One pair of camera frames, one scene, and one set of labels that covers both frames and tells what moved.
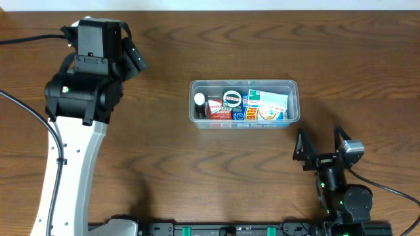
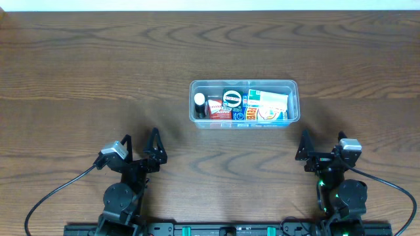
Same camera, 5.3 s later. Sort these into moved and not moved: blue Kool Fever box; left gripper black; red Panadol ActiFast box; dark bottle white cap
Moved: left gripper black
Not moved: red Panadol ActiFast box; blue Kool Fever box; dark bottle white cap
